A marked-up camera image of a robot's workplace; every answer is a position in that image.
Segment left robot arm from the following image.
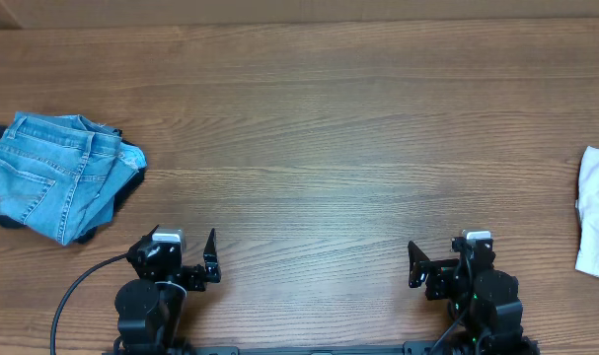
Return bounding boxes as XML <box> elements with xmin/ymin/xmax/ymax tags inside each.
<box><xmin>113</xmin><ymin>226</ymin><xmax>221</xmax><ymax>354</ymax></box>

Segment blue denim jeans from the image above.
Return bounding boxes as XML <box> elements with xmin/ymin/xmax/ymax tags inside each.
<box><xmin>0</xmin><ymin>111</ymin><xmax>148</xmax><ymax>247</ymax></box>

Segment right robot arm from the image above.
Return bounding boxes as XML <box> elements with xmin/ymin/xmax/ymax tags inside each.
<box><xmin>403</xmin><ymin>231</ymin><xmax>540</xmax><ymax>355</ymax></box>

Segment beige khaki shorts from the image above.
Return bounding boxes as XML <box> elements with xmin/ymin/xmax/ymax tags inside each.
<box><xmin>575</xmin><ymin>146</ymin><xmax>599</xmax><ymax>278</ymax></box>

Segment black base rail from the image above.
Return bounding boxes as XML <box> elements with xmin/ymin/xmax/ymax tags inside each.
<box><xmin>101</xmin><ymin>340</ymin><xmax>541</xmax><ymax>355</ymax></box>

